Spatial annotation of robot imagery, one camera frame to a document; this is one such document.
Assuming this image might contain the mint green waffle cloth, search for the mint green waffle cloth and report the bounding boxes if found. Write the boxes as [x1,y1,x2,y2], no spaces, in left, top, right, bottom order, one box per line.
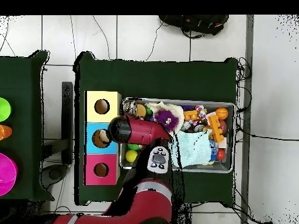
[171,130,213,169]

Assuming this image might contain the long orange building block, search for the long orange building block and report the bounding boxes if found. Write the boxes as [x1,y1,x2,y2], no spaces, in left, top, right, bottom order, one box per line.
[207,115,225,144]

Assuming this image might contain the black upright panel on stand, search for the black upright panel on stand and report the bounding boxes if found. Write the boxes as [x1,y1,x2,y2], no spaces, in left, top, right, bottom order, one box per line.
[41,81,75,190]

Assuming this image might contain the dark green table cloth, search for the dark green table cloth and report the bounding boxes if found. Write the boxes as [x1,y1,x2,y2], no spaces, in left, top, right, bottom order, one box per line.
[73,51,239,206]
[0,50,54,202]

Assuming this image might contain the wooden box with three holes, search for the wooden box with three holes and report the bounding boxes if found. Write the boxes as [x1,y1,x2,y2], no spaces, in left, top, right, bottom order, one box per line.
[83,90,123,186]

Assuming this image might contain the cream knitted cloth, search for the cream knitted cloth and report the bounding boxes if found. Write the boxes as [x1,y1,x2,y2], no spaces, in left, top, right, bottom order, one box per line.
[145,101,185,137]

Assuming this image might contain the shallow wire mesh bin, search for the shallow wire mesh bin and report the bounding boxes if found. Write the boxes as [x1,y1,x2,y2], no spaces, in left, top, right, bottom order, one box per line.
[119,97,236,174]

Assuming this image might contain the purple spiky monster toy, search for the purple spiky monster toy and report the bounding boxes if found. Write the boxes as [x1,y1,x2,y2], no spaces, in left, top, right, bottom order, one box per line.
[154,110,180,131]

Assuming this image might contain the short orange building block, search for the short orange building block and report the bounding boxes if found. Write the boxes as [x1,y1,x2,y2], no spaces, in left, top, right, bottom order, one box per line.
[183,110,199,122]

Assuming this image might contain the magenta plastic bowl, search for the magenta plastic bowl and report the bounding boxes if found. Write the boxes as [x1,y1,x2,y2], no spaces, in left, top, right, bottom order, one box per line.
[0,152,18,197]

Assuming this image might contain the orange plastic cone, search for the orange plastic cone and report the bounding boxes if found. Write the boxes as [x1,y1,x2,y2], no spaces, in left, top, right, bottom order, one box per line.
[0,124,13,141]

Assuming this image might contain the black backpack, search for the black backpack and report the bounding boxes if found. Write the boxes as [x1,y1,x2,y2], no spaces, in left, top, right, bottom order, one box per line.
[158,15,230,38]

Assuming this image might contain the yellow ball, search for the yellow ball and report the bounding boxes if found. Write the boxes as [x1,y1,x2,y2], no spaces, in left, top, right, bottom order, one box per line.
[125,149,138,163]

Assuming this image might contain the green plastic cup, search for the green plastic cup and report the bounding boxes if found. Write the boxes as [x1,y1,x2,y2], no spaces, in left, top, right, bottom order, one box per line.
[0,97,12,123]

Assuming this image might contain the small orange basketball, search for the small orange basketball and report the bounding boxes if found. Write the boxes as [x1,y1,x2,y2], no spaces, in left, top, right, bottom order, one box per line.
[214,107,229,120]

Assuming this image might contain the black cable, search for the black cable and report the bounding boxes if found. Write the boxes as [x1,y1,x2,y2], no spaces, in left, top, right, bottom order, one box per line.
[234,123,299,142]

